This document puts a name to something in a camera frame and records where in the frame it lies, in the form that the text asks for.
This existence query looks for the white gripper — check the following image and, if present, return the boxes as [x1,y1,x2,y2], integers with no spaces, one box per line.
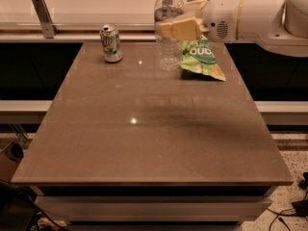
[159,0,243,43]

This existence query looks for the clear plastic water bottle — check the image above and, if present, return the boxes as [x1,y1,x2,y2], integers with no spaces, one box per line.
[154,0,184,70]

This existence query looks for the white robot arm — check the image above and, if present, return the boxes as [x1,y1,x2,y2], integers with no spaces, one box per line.
[156,0,308,57]

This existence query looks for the green 7up can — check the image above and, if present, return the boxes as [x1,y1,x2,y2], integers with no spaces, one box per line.
[100,25,122,63]

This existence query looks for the green chip bag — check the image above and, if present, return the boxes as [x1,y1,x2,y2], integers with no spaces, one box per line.
[180,36,226,81]

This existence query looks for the brown table with drawer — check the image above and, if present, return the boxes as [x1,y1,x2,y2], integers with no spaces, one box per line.
[13,42,293,222]

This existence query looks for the dark object at left floor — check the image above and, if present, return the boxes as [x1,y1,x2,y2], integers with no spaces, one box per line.
[0,141,25,185]

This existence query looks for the left metal railing bracket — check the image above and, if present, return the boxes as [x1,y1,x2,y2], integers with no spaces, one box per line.
[31,0,57,39]

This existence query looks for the black cables on floor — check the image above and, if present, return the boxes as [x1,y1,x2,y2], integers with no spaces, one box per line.
[266,171,308,231]

